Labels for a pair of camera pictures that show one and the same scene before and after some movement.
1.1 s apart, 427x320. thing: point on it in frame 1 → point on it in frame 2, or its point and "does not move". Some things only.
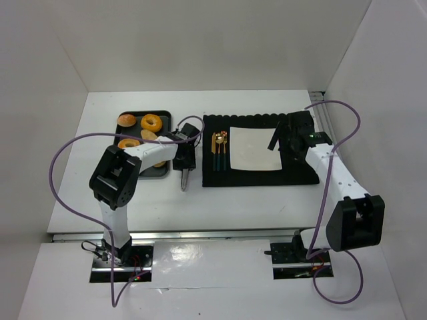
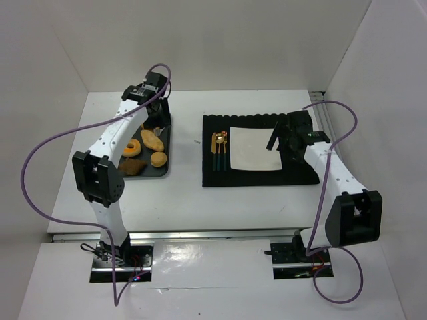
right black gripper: (284, 134) does not move
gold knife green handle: (213, 150) does not move
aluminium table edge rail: (185, 236) does not move
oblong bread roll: (146, 134) does not move
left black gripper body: (183, 165) → (160, 113)
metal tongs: (184, 178) → (157, 131)
